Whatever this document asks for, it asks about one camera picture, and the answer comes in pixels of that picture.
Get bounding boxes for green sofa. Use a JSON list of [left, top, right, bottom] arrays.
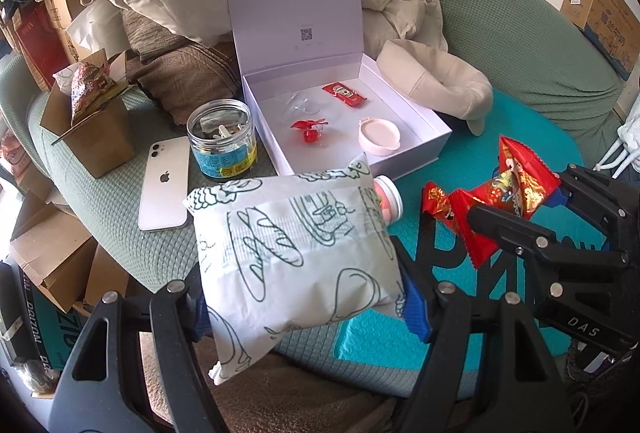
[[0, 0, 628, 401]]

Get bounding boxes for black laced shoe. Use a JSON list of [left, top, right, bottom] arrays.
[[565, 343, 640, 399]]

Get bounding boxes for beige baseball cap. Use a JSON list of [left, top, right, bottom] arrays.
[[376, 39, 494, 136]]

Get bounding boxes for red snack packet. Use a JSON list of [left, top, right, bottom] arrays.
[[467, 134, 562, 220], [421, 180, 501, 268]]

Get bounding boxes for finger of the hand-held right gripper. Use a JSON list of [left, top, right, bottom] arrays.
[[544, 162, 640, 259], [465, 204, 632, 301]]

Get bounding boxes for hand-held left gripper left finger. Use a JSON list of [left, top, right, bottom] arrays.
[[47, 280, 228, 433]]

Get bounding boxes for white printed paper wrapper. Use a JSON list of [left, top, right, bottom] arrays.
[[52, 66, 81, 89]]

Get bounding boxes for brown fuzzy cloth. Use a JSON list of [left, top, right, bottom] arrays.
[[125, 328, 421, 433]]

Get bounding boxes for white corded fabric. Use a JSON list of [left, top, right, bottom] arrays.
[[595, 88, 640, 179]]

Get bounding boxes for clear plastic wrapper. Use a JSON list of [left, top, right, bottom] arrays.
[[272, 88, 321, 114]]

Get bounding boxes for printed cardboard shipping box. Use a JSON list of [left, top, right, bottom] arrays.
[[556, 0, 640, 81]]

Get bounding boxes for small red fan toy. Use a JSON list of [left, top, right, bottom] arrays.
[[290, 116, 328, 144]]

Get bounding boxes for pink drink cup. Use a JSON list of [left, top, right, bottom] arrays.
[[372, 176, 405, 221]]

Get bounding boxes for small open cardboard box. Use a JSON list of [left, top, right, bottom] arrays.
[[40, 48, 136, 179]]

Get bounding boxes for flattened cardboard box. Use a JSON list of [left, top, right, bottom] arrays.
[[10, 190, 131, 314]]

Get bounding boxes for brown woven cushion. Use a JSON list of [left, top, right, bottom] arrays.
[[122, 8, 241, 126]]

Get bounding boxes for clear jar with blue label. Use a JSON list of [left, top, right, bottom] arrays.
[[186, 99, 257, 184]]

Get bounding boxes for white smartphone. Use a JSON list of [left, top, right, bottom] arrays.
[[138, 136, 192, 231]]

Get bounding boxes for patterned snack packet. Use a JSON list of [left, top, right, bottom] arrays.
[[70, 62, 130, 124]]

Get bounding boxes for red ketchup packet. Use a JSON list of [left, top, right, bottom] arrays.
[[321, 82, 369, 106]]

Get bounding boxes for black teal printed carton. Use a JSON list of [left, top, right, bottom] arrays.
[[0, 263, 93, 371]]

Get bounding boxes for white paper bag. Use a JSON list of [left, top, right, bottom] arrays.
[[65, 6, 126, 59]]

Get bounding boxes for red paper bag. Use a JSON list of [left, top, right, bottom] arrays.
[[10, 3, 67, 90]]

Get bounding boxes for white bag with green drawings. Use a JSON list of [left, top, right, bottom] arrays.
[[182, 152, 407, 387]]

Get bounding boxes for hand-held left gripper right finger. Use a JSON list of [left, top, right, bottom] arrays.
[[390, 235, 573, 433]]

